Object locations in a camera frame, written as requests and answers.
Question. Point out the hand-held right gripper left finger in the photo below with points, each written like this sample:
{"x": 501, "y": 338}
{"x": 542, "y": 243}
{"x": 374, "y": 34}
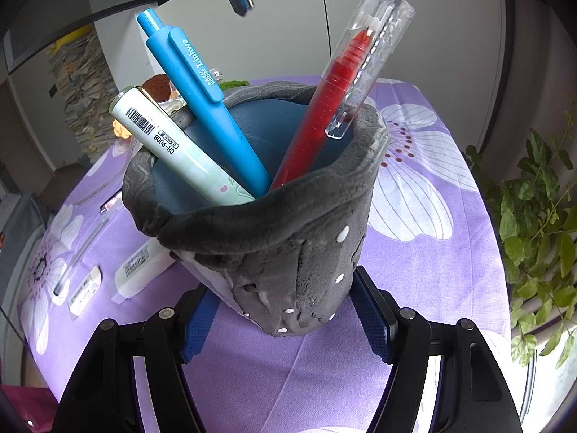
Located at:
{"x": 198, "y": 329}

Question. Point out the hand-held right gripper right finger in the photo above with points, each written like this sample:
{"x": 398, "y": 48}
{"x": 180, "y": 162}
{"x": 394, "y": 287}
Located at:
{"x": 369, "y": 320}

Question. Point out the white correction tape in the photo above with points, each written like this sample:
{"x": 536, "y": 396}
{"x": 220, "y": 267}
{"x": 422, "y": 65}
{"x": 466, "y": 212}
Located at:
{"x": 135, "y": 270}

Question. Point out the grey dotted pen holder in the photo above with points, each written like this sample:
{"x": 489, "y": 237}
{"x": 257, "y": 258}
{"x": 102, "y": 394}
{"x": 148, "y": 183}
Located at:
{"x": 293, "y": 257}

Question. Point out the white eraser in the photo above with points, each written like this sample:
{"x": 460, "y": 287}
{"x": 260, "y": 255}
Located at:
{"x": 85, "y": 289}

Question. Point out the clear grey pen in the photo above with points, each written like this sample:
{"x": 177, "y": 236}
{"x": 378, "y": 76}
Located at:
{"x": 79, "y": 252}

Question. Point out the pink patterned pen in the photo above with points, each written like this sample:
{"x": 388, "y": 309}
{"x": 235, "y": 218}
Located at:
{"x": 110, "y": 205}

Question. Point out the green white pen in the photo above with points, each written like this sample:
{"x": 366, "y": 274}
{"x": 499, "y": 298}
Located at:
{"x": 171, "y": 149}

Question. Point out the red clear pen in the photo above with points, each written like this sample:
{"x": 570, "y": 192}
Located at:
{"x": 324, "y": 108}

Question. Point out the purple floral tablecloth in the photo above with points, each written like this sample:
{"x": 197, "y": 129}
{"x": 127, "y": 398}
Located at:
{"x": 428, "y": 257}

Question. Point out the green potted plant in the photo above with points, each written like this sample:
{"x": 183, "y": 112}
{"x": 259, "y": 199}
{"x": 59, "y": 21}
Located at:
{"x": 532, "y": 216}

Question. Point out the tall pile of papers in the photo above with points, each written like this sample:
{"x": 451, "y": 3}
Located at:
{"x": 81, "y": 94}

